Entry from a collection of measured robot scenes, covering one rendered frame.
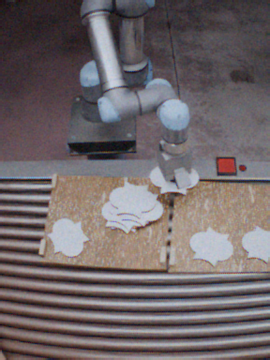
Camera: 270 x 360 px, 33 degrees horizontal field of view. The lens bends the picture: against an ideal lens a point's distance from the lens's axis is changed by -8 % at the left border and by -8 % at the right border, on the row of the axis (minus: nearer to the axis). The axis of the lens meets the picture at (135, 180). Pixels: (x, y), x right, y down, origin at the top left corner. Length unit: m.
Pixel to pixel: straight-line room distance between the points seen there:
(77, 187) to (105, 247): 0.26
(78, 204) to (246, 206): 0.57
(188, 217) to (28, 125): 1.88
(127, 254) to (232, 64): 2.36
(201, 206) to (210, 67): 2.07
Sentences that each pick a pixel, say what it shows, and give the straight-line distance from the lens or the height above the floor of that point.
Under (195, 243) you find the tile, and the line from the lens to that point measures 1.53.
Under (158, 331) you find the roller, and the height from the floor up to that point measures 0.92.
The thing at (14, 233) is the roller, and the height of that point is 0.92.
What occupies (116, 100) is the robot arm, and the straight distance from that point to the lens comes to 1.31.
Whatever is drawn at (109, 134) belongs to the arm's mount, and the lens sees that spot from 1.80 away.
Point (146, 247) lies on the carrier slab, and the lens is 1.53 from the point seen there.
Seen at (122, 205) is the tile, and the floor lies 0.99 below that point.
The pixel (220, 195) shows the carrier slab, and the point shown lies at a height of 0.94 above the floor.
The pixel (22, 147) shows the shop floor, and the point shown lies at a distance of 3.13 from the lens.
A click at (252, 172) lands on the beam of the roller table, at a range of 1.74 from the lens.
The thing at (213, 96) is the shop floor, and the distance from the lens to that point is 3.31.
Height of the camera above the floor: 2.29
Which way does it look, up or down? 54 degrees down
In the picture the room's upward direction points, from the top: 5 degrees counter-clockwise
